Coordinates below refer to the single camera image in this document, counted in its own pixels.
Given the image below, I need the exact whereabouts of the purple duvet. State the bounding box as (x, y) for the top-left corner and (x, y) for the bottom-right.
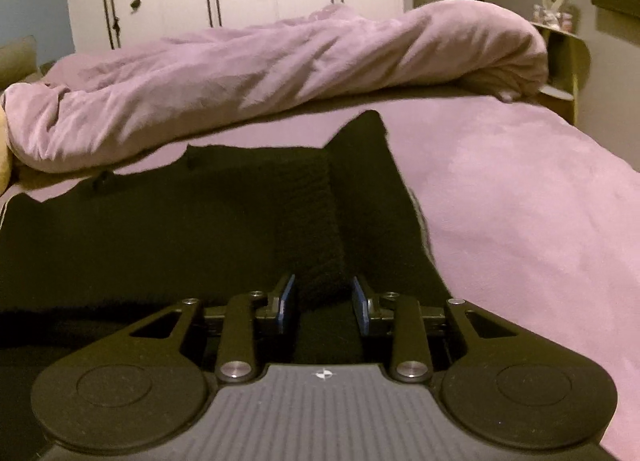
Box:
(0, 0), (550, 174)

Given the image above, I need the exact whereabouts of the olive cushion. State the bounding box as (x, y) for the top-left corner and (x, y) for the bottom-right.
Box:
(0, 36), (38, 89)

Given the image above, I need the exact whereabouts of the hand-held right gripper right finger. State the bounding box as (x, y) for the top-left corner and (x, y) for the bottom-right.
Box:
(351, 275), (507, 384)

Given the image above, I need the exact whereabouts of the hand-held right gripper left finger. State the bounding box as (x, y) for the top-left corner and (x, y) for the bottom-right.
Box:
(127, 273), (299, 384)

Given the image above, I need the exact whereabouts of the black garment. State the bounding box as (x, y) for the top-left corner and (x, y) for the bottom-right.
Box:
(0, 110), (453, 461)

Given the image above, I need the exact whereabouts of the yellow emoji pillow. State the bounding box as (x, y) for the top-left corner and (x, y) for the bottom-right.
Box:
(0, 106), (12, 192)

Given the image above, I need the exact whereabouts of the yellow side table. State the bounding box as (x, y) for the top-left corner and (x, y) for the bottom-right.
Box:
(530, 21), (591, 124)

